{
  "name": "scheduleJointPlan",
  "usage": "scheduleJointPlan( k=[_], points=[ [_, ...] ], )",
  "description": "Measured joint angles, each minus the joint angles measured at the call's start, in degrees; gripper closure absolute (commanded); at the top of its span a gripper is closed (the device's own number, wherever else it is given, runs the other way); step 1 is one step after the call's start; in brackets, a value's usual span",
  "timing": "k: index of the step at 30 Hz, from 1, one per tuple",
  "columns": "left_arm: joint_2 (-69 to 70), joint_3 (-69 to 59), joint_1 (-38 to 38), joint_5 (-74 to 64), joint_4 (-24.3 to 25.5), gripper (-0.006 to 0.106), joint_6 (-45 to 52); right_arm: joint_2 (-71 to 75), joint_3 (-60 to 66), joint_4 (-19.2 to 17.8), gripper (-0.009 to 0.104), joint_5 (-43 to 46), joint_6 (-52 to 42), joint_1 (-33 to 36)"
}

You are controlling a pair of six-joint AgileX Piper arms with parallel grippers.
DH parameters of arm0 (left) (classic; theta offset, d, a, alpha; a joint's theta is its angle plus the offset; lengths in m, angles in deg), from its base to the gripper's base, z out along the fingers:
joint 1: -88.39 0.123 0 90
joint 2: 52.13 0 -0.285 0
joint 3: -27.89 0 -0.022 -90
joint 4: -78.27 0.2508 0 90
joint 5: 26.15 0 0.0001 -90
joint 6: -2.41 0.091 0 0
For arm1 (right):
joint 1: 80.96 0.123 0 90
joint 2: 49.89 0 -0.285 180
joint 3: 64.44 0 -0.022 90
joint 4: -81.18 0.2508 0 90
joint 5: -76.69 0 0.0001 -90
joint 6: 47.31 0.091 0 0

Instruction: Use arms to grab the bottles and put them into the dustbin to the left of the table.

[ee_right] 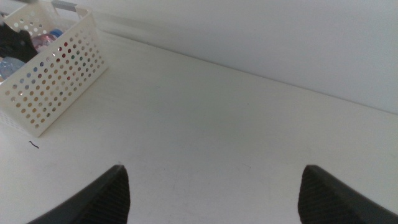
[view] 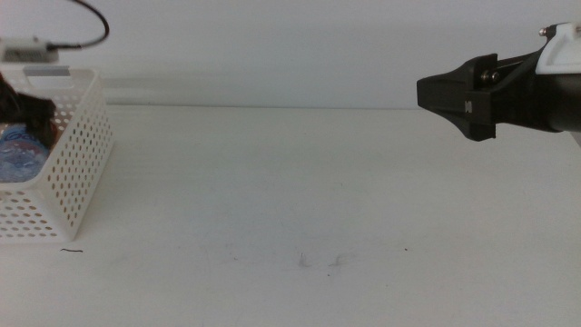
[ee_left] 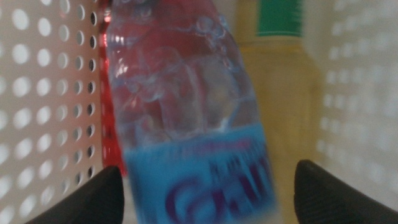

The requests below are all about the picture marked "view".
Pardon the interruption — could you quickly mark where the white perforated plastic basket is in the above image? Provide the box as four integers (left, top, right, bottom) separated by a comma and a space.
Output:
0, 66, 114, 243

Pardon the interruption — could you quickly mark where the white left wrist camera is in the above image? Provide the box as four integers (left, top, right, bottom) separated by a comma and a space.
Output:
0, 36, 61, 64

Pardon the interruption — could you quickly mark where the white wall trunking strip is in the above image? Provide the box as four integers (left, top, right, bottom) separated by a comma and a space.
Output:
98, 76, 314, 107

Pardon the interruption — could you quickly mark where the black camera cable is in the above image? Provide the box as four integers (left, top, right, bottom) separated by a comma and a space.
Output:
44, 0, 111, 51

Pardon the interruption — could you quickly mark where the clear water bottle blue label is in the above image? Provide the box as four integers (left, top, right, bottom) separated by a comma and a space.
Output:
0, 123, 51, 183

